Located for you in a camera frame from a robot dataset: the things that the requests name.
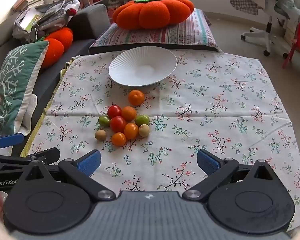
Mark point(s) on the red spotted plush toy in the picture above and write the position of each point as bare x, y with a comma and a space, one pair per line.
71, 11

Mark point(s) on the yellow-green cloth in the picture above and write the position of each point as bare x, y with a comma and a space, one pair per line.
36, 132

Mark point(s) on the large orange pumpkin cushion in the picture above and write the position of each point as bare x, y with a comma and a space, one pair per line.
150, 12

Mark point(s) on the red cherry tomato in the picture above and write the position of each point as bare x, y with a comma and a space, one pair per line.
114, 111
117, 124

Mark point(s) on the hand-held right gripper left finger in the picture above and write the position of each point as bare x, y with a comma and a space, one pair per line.
88, 162

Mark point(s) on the green cherry tomato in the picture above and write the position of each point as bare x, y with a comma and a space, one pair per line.
103, 120
142, 120

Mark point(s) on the mandarin orange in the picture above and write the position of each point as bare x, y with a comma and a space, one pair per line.
136, 97

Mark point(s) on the small orange pumpkin cushion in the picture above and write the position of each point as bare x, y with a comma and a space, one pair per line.
57, 45

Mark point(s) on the stack of books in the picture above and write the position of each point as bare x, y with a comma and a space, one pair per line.
27, 1

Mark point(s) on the small brown round fruit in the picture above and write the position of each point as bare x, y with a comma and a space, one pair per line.
144, 130
100, 135

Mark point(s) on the white office chair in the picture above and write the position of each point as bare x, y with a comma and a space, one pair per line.
267, 33

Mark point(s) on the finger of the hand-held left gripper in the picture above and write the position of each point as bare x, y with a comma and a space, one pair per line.
11, 140
46, 155

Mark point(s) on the floral tablecloth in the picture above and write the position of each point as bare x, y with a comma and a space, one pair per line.
215, 105

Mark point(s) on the orange cherry tomato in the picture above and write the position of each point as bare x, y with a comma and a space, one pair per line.
131, 130
118, 139
129, 113

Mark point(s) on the red plastic chair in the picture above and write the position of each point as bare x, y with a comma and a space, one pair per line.
298, 45

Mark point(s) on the white ribbed plate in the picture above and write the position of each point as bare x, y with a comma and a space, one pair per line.
142, 67

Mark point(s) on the striped patterned pillow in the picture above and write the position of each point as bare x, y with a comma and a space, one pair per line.
165, 36

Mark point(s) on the green cushion with white branches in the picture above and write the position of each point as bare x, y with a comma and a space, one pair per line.
12, 80

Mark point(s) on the grey sofa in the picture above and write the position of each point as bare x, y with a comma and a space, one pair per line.
90, 22

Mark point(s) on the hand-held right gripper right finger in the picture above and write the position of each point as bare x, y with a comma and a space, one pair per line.
208, 162

